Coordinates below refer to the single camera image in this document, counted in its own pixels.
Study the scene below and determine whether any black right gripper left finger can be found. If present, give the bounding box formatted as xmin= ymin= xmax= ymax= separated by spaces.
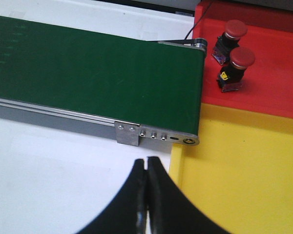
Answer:
xmin=78 ymin=159 xmax=147 ymax=234

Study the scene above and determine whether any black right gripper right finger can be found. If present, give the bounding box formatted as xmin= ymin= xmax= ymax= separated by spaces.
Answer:
xmin=146 ymin=156 xmax=228 ymax=234

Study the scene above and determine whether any red mushroom emergency stop button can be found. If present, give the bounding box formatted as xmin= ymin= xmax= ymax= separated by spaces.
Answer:
xmin=216 ymin=47 xmax=255 ymax=93

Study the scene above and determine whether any yellow plastic tray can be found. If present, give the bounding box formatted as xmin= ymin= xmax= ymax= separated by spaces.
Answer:
xmin=169 ymin=104 xmax=293 ymax=234

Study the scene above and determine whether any green conveyor belt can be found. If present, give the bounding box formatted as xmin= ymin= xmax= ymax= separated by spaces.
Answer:
xmin=0 ymin=16 xmax=205 ymax=135

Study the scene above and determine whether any red plastic tray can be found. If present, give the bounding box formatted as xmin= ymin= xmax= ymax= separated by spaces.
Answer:
xmin=193 ymin=0 xmax=293 ymax=118

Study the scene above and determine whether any steel conveyor support bracket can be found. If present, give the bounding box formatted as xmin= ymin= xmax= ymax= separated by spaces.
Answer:
xmin=114 ymin=121 xmax=140 ymax=146

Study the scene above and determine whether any aluminium conveyor side rail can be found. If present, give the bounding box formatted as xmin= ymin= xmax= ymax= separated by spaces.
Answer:
xmin=0 ymin=98 xmax=116 ymax=127

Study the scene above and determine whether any red and black wire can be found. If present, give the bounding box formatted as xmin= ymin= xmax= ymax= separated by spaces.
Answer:
xmin=184 ymin=1 xmax=213 ymax=41

